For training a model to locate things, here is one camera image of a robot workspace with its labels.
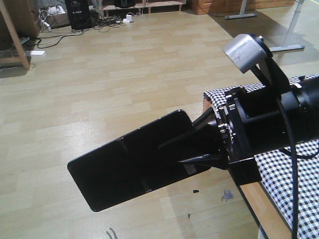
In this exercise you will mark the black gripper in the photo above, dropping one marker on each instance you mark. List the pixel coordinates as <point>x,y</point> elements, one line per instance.
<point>258,121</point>

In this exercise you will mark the black folding smartphone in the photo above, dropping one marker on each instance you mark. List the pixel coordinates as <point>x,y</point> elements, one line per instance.
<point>131,165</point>

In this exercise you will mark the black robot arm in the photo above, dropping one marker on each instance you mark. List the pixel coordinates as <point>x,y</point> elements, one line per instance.
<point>308,90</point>

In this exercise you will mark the black white checkered bedsheet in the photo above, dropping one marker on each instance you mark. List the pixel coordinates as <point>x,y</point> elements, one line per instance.
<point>276,173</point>

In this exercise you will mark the light wooden shelf unit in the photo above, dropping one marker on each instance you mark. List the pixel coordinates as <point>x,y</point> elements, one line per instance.
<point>108,5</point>

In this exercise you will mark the white power adapters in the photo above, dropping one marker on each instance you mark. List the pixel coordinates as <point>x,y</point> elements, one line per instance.
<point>128,19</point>

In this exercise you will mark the black computer tower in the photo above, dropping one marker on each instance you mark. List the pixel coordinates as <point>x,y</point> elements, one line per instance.
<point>78,14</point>

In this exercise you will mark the wooden table leg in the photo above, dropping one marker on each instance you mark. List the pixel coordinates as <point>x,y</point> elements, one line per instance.
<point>21,58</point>

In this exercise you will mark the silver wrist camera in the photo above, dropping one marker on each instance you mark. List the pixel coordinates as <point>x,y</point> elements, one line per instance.
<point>246,51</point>

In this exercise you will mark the cardboard box with cables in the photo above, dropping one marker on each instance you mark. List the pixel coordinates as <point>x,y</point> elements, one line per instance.
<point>53,17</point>

